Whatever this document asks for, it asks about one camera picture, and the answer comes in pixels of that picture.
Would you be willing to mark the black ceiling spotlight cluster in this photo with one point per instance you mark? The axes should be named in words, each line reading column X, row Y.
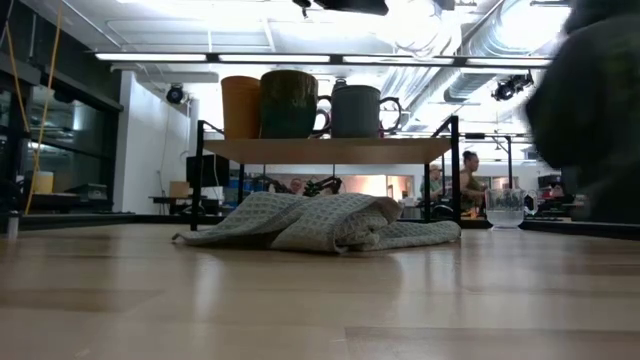
column 511, row 87

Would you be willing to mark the yellow container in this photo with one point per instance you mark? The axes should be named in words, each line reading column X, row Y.
column 43, row 182

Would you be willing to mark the mustard yellow plastic cup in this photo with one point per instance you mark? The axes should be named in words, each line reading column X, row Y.
column 240, row 107

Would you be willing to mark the brown cardboard box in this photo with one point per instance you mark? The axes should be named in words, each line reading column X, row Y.
column 179, row 189

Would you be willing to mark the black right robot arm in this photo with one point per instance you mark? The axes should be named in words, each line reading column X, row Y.
column 595, row 90

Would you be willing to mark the green teal glazed mug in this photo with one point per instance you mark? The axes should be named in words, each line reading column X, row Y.
column 287, row 105

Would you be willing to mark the grey blue mug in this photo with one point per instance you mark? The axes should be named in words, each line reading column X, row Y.
column 356, row 112

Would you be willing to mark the clear glass mug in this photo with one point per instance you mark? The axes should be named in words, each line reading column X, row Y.
column 505, row 207

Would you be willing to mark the wooden shelf with black frame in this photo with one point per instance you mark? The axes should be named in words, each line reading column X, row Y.
column 330, row 150

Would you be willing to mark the black computer monitor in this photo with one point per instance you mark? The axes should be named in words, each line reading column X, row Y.
column 210, row 171

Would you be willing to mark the person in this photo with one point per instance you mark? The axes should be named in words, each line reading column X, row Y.
column 471, row 180
column 296, row 185
column 435, row 182

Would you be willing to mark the black ceiling dome camera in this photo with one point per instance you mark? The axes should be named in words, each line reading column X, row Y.
column 175, row 94
column 340, row 83

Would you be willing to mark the long rig light bar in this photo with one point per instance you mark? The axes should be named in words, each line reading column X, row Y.
column 325, row 59

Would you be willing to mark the small grey bottle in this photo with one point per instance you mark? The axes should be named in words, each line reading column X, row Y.
column 13, row 225

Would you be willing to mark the grey waffle dish towel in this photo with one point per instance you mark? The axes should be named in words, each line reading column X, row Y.
column 320, row 222

